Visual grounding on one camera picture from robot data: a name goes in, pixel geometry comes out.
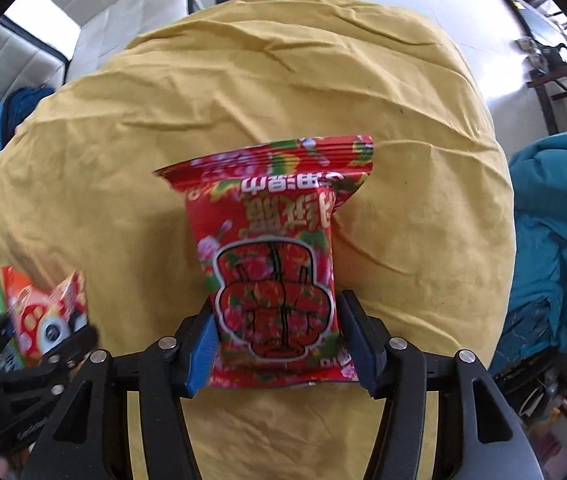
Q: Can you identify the dark blue cloth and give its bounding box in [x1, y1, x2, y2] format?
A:
[1, 86, 57, 148]

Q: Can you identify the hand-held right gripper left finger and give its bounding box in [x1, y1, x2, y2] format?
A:
[21, 305, 220, 480]

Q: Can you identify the orange snack packet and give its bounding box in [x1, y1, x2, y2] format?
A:
[1, 266, 89, 368]

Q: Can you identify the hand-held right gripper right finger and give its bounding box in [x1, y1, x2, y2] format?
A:
[338, 290, 547, 480]

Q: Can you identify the white padded chair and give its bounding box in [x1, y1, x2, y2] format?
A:
[0, 17, 70, 116]
[34, 0, 192, 83]

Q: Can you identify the yellow tablecloth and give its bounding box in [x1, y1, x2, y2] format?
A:
[0, 0, 517, 480]

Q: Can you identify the red floral snack packet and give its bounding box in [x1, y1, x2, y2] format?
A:
[152, 135, 375, 392]

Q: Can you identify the teal blanket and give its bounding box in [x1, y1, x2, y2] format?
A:
[499, 130, 567, 377]

